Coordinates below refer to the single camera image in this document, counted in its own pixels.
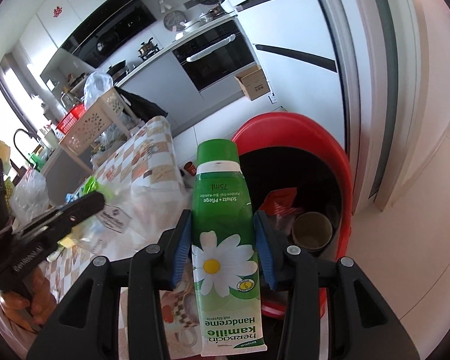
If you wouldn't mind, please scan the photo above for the sliding door frame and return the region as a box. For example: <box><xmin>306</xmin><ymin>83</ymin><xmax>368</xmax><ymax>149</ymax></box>
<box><xmin>307</xmin><ymin>0</ymin><xmax>421</xmax><ymax>214</ymax></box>

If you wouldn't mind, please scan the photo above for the green plastic bag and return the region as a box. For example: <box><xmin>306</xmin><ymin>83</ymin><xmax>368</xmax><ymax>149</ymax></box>
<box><xmin>83</xmin><ymin>177</ymin><xmax>115</xmax><ymax>197</ymax></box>

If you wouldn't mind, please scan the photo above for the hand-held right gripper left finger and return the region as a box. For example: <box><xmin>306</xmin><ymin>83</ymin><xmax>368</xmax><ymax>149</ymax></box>
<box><xmin>26</xmin><ymin>209</ymin><xmax>193</xmax><ymax>360</ymax></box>

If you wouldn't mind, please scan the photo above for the black built-in oven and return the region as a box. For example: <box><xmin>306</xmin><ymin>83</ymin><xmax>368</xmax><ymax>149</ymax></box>
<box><xmin>171</xmin><ymin>19</ymin><xmax>256</xmax><ymax>92</ymax></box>

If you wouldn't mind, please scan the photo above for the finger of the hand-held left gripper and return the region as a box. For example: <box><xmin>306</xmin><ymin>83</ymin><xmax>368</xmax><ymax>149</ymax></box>
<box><xmin>13</xmin><ymin>191</ymin><xmax>106</xmax><ymax>250</ymax></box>

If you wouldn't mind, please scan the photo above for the red plastic basket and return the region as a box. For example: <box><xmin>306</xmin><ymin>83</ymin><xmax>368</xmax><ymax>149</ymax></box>
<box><xmin>55</xmin><ymin>106</ymin><xmax>87</xmax><ymax>134</ymax></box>

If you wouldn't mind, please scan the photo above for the red snack wrapper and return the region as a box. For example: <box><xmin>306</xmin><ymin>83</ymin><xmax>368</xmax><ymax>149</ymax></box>
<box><xmin>260</xmin><ymin>187</ymin><xmax>297</xmax><ymax>214</ymax></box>

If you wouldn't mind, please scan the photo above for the paper cup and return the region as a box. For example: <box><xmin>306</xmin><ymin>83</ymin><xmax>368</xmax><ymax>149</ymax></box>
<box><xmin>292</xmin><ymin>212</ymin><xmax>334</xmax><ymax>253</ymax></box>

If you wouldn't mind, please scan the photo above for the clear plastic bag on counter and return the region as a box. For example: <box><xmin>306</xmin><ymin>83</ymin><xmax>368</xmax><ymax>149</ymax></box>
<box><xmin>83</xmin><ymin>71</ymin><xmax>114</xmax><ymax>107</ymax></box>

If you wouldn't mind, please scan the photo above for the clear plastic wrapper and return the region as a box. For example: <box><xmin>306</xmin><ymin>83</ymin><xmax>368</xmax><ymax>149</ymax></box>
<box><xmin>60</xmin><ymin>184</ymin><xmax>184</xmax><ymax>259</ymax></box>

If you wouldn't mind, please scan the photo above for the black jacket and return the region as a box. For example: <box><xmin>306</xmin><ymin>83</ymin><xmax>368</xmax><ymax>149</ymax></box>
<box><xmin>116</xmin><ymin>88</ymin><xmax>169</xmax><ymax>121</ymax></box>

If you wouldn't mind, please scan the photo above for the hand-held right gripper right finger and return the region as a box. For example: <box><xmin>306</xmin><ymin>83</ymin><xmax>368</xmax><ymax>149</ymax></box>
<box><xmin>253</xmin><ymin>210</ymin><xmax>413</xmax><ymax>360</ymax></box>

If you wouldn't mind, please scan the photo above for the steel pot with lid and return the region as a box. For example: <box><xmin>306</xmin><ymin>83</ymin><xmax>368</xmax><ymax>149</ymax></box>
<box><xmin>199</xmin><ymin>5</ymin><xmax>226</xmax><ymax>21</ymax></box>

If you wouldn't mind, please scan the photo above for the person's left hand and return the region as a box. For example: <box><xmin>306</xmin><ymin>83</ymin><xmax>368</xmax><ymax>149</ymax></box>
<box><xmin>0</xmin><ymin>268</ymin><xmax>58</xmax><ymax>334</ymax></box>

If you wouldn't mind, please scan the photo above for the beige perforated chair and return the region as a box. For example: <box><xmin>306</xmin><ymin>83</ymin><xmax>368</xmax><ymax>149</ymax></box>
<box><xmin>58</xmin><ymin>88</ymin><xmax>136</xmax><ymax>169</ymax></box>

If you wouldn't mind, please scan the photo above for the kitchen faucet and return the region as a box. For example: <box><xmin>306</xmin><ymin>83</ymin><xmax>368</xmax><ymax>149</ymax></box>
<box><xmin>14</xmin><ymin>128</ymin><xmax>42</xmax><ymax>166</ymax></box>

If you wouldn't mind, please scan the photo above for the black cooking pot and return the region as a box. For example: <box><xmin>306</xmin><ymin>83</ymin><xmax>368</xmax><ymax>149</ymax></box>
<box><xmin>137</xmin><ymin>37</ymin><xmax>162</xmax><ymax>61</ymax></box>

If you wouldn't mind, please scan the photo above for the cardboard box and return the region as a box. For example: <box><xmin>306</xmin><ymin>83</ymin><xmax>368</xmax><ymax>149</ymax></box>
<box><xmin>234</xmin><ymin>65</ymin><xmax>271</xmax><ymax>101</ymax></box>

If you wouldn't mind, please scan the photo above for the large clear plastic bag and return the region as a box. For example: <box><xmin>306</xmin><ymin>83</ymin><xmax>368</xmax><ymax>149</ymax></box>
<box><xmin>11</xmin><ymin>169</ymin><xmax>49</xmax><ymax>229</ymax></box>

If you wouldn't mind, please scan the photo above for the white refrigerator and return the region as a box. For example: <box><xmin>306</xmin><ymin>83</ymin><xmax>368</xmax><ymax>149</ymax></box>
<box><xmin>230</xmin><ymin>0</ymin><xmax>347</xmax><ymax>117</ymax></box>

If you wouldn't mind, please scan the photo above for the red round stool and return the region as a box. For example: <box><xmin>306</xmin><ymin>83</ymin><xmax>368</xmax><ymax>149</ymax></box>
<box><xmin>230</xmin><ymin>112</ymin><xmax>356</xmax><ymax>317</ymax></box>

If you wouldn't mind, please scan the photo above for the green hand cream tube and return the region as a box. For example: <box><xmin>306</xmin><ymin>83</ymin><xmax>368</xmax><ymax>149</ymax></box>
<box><xmin>191</xmin><ymin>139</ymin><xmax>269</xmax><ymax>358</ymax></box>

